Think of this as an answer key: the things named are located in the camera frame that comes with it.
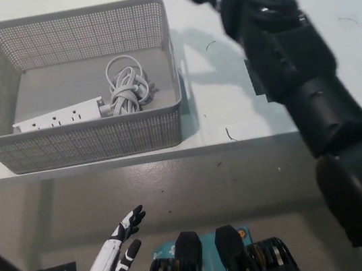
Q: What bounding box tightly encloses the white and black left hand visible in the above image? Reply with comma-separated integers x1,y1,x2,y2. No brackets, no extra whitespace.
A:
68,204,155,271

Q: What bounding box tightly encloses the white power strip with cord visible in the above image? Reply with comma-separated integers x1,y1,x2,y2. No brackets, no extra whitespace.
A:
4,51,164,134

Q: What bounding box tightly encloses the thin curved black thread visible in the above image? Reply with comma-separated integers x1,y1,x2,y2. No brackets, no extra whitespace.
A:
337,14,360,30
204,40,220,53

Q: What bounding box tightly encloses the black tape patch on table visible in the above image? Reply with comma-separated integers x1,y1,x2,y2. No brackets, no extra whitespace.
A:
243,55,273,106

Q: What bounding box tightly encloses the grey perforated plastic basket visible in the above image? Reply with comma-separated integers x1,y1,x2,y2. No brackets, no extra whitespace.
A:
0,0,200,177

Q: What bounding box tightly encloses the short black wire scrap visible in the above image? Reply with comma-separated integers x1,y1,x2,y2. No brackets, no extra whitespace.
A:
224,126,238,143

